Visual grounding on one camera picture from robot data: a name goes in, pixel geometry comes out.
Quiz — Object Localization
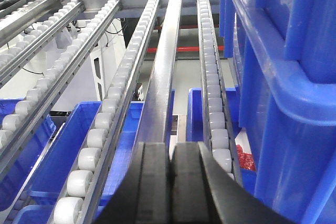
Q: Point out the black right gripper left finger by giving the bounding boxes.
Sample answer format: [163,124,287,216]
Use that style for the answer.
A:
[94,142,170,223]

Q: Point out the steel divider rail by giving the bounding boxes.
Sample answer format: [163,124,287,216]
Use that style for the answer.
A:
[136,0,182,148]

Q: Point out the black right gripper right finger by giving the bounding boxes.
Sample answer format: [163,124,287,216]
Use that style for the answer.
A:
[172,142,290,223]

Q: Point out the white roller track right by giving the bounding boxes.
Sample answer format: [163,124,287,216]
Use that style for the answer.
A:
[196,0,243,186]

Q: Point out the white roller track far left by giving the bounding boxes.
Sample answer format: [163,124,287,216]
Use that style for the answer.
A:
[1,0,85,87]

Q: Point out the blue bin lower left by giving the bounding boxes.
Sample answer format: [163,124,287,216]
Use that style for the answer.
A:
[0,98,57,211]

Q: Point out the white roller track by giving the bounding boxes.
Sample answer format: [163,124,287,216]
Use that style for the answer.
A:
[1,0,120,178]
[196,0,243,186]
[48,0,160,223]
[1,0,85,87]

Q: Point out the white roller track centre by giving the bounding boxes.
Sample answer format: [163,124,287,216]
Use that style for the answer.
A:
[48,0,160,223]

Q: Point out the large blue bin right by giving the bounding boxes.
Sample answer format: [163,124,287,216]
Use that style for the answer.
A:
[220,0,335,223]

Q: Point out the red small parts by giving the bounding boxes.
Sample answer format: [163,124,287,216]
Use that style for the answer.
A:
[236,144,256,171]

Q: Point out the blue bin lower right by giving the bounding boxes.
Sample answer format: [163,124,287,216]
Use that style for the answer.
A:
[186,88,256,194]

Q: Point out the blue bin lower centre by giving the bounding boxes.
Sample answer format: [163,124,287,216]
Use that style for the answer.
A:
[8,101,144,223]

